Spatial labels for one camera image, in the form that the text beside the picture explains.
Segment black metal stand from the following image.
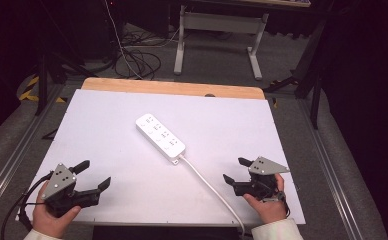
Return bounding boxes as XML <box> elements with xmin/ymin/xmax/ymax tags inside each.
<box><xmin>262</xmin><ymin>18</ymin><xmax>328</xmax><ymax>130</ymax></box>
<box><xmin>35</xmin><ymin>0</ymin><xmax>98</xmax><ymax>117</ymax></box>

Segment white power strip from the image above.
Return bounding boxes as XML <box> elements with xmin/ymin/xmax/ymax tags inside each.
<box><xmin>135</xmin><ymin>113</ymin><xmax>187</xmax><ymax>166</ymax></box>

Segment white floor cable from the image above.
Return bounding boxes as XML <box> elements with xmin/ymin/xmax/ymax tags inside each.
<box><xmin>103</xmin><ymin>0</ymin><xmax>180</xmax><ymax>80</ymax></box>

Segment white board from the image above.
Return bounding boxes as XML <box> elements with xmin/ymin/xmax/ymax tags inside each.
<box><xmin>15</xmin><ymin>88</ymin><xmax>307</xmax><ymax>228</ymax></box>

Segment white power strip cable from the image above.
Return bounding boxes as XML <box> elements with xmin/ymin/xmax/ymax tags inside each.
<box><xmin>178</xmin><ymin>154</ymin><xmax>247</xmax><ymax>240</ymax></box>

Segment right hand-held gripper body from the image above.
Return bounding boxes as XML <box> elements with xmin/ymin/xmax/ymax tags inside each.
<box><xmin>233</xmin><ymin>156</ymin><xmax>291</xmax><ymax>203</ymax></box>

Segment black floor cables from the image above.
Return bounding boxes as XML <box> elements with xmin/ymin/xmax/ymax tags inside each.
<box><xmin>114</xmin><ymin>19</ymin><xmax>180</xmax><ymax>81</ymax></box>

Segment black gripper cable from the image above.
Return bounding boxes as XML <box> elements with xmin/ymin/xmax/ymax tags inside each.
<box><xmin>262</xmin><ymin>190</ymin><xmax>292</xmax><ymax>219</ymax></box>
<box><xmin>0</xmin><ymin>171</ymin><xmax>55</xmax><ymax>240</ymax></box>

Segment aluminium floor rail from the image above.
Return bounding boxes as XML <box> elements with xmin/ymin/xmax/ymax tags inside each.
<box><xmin>296</xmin><ymin>97</ymin><xmax>366</xmax><ymax>240</ymax></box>
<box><xmin>0</xmin><ymin>83</ymin><xmax>66</xmax><ymax>216</ymax></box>

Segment person's left hand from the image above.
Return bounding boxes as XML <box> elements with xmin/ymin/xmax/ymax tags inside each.
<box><xmin>31</xmin><ymin>181</ymin><xmax>82</xmax><ymax>240</ymax></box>

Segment person's right hand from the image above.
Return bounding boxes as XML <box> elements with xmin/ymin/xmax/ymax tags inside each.
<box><xmin>242</xmin><ymin>172</ymin><xmax>290</xmax><ymax>225</ymax></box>

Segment white metal desk frame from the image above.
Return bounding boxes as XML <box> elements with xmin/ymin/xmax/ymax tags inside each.
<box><xmin>173</xmin><ymin>3</ymin><xmax>270</xmax><ymax>82</ymax></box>

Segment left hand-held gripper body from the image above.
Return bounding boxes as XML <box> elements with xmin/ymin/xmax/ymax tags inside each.
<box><xmin>41</xmin><ymin>162</ymin><xmax>102</xmax><ymax>218</ymax></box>

